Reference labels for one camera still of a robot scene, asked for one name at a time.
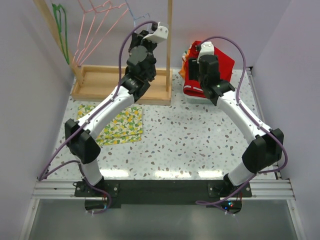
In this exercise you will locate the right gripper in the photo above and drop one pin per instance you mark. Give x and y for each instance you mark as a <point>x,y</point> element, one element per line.
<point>193,66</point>

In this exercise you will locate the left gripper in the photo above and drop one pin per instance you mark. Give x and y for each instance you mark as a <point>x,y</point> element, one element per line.
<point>137,39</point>

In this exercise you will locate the red trousers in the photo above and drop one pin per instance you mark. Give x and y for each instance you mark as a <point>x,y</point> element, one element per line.
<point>192,88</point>

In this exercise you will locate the orange tie-dye trousers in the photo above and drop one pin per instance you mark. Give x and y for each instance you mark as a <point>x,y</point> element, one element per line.
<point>184,58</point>

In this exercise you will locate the blue wire hanger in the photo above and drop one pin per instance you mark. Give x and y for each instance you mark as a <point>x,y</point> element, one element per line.
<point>136,18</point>

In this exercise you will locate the pink wire hanger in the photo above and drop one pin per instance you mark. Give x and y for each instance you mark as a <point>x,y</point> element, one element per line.
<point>106,25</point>
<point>92,12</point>

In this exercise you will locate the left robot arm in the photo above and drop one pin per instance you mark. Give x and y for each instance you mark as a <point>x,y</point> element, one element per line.
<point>81,134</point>

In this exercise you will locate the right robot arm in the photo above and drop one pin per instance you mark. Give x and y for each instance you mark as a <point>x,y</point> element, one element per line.
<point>264,143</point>

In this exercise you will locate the green plastic hanger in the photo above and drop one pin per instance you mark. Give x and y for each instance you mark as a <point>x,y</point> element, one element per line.
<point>60,17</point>

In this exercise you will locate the white plastic basket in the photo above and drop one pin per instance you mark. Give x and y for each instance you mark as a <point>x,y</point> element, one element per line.
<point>197,100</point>

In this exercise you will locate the wooden clothes rack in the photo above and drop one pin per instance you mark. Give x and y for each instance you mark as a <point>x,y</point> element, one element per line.
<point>95,82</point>

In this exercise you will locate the lemon print cloth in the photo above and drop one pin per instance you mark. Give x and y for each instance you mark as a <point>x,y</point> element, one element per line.
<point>126,127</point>

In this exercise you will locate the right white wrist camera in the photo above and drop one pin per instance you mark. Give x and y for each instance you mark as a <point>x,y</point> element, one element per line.
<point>206,48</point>

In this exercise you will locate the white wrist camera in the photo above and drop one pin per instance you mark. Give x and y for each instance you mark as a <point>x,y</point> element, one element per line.
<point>159,35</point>
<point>206,48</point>

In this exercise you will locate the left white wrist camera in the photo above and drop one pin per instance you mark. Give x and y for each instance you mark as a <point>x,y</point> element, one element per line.
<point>159,35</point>

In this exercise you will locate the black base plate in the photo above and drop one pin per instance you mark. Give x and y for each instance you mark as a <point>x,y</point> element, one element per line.
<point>150,192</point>

